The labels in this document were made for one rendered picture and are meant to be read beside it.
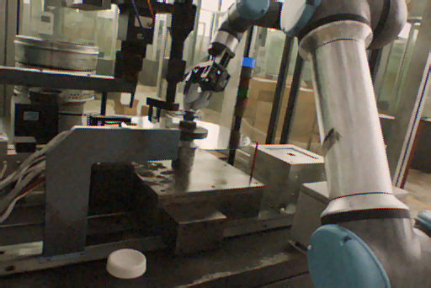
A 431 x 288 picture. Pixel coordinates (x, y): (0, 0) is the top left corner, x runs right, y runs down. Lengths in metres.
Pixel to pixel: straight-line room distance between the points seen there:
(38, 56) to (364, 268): 1.27
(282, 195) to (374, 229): 0.57
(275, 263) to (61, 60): 1.03
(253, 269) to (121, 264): 0.26
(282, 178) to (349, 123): 0.52
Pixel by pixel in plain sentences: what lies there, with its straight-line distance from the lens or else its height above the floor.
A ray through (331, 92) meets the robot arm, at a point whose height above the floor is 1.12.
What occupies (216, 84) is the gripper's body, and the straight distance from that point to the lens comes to 1.00.
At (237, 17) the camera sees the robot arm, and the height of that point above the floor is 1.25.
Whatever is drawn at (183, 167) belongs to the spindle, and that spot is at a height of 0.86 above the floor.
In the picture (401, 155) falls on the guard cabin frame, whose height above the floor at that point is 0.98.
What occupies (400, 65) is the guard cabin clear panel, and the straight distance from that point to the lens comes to 1.09.
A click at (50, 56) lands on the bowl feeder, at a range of 1.46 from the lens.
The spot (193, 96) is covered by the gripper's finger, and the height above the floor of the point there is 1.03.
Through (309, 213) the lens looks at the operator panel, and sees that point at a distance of 0.86.
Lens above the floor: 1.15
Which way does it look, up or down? 14 degrees down
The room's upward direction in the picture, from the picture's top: 9 degrees clockwise
